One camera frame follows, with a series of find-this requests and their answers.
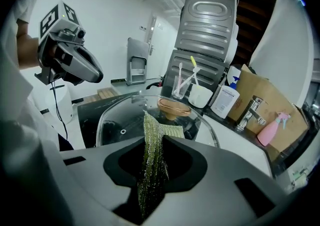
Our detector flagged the clear glass cup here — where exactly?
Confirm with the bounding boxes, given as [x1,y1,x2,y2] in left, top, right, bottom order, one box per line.
[171,75,191,100]

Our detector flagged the brown cardboard box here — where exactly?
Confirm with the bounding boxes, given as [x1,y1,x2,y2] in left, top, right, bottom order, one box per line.
[226,64,310,155]

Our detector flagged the chrome faucet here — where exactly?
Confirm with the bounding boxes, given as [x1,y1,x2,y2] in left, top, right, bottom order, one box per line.
[235,95,267,131]

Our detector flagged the green scrubbing cloth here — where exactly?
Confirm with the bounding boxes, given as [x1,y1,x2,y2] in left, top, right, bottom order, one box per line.
[136,110,186,221]

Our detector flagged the dark wooden stairs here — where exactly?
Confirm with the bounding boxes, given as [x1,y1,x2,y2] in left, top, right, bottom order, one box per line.
[194,0,280,66]

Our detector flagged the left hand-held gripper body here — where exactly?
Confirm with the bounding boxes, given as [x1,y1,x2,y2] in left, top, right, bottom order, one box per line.
[34,0,86,86]

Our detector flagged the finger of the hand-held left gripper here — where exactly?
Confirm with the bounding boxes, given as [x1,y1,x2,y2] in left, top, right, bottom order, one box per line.
[74,45,104,77]
[62,49,104,87]

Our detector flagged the white cup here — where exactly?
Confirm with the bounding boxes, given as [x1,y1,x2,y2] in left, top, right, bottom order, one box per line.
[188,83,214,109]

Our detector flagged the glass pot lid wooden knob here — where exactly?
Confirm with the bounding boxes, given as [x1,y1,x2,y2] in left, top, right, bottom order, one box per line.
[95,94,221,149]

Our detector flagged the person's white shirt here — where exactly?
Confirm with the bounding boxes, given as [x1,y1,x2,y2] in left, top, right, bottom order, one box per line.
[0,0,75,226]

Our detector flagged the white toothbrush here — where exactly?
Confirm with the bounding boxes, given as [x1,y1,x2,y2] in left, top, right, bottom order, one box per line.
[174,67,202,94]

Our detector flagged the white pump bottle blue nozzle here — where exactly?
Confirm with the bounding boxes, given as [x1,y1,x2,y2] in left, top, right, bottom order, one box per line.
[210,75,241,120]

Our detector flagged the person's left forearm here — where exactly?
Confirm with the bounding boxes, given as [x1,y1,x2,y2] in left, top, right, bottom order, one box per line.
[15,18,41,70]

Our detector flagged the wooden slatted rack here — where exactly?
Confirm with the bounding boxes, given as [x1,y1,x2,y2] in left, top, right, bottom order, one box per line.
[96,87,119,100]

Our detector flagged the yellow toothbrush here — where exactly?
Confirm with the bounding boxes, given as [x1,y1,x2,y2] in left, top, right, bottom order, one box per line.
[190,55,201,89]

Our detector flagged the pink toothbrush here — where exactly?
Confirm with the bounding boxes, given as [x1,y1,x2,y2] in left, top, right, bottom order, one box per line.
[174,62,185,96]

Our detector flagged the white door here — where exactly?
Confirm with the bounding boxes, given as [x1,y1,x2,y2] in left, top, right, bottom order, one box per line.
[144,14,165,81]

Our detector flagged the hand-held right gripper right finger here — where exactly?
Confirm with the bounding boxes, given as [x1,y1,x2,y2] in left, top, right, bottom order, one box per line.
[154,135,288,226]

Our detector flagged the black cable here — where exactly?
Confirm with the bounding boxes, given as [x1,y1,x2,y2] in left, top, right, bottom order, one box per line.
[50,81,69,144]

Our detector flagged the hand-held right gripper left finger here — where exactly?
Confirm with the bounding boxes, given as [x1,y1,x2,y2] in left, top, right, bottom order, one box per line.
[59,138,146,212]

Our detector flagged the grey folded step stool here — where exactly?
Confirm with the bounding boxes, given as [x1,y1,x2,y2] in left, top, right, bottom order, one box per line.
[126,36,150,86]

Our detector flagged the pink spray bottle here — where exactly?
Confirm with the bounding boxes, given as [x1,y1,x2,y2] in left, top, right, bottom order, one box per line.
[256,111,291,146]

